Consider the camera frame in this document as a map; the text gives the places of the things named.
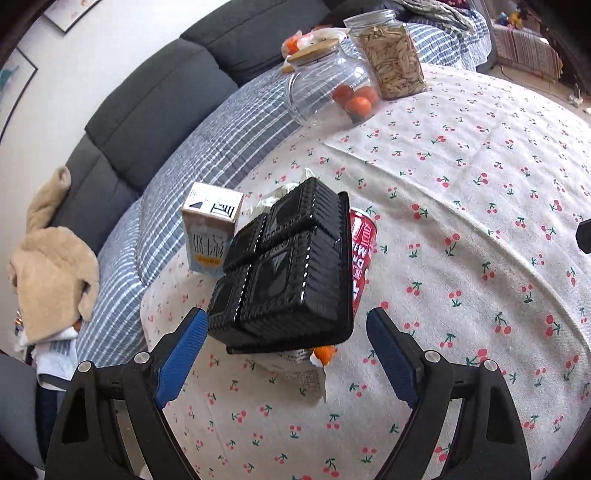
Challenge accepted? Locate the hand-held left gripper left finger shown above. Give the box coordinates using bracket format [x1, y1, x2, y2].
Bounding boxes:
[44, 308, 208, 480]

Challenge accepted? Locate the red drink can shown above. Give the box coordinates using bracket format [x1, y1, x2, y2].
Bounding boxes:
[348, 208, 380, 317]

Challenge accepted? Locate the bag of oranges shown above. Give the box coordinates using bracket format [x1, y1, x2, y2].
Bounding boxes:
[283, 27, 352, 60]

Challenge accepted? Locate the beige fleece blanket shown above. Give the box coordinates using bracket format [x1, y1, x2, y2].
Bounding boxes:
[7, 166, 100, 344]

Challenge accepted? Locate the striped rug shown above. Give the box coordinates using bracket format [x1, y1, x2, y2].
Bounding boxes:
[490, 22, 563, 83]

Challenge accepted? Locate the beige milk carton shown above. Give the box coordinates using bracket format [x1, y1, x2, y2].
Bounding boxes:
[181, 182, 245, 278]

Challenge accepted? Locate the clear jar of seeds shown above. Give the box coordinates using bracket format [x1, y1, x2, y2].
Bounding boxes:
[344, 10, 428, 101]

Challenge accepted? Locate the small orange scrap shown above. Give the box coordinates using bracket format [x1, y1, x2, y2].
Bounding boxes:
[310, 345, 338, 367]

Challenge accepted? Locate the framed wall picture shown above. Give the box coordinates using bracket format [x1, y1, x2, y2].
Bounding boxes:
[0, 46, 38, 141]
[42, 0, 103, 33]

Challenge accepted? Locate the grey chair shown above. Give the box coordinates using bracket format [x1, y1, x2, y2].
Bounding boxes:
[0, 351, 49, 474]

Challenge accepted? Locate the pile of clothes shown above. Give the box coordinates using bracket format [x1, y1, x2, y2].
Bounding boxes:
[397, 0, 488, 31]

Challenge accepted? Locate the black plastic tray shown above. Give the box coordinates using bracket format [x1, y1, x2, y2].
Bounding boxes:
[207, 176, 354, 355]

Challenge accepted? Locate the cherry print tablecloth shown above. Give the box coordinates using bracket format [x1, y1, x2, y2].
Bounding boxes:
[139, 64, 591, 480]

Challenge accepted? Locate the glass jar with wooden lid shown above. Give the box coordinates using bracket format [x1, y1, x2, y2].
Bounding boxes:
[284, 39, 384, 127]

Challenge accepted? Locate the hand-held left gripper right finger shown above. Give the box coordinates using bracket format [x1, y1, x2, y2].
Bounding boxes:
[366, 308, 532, 480]

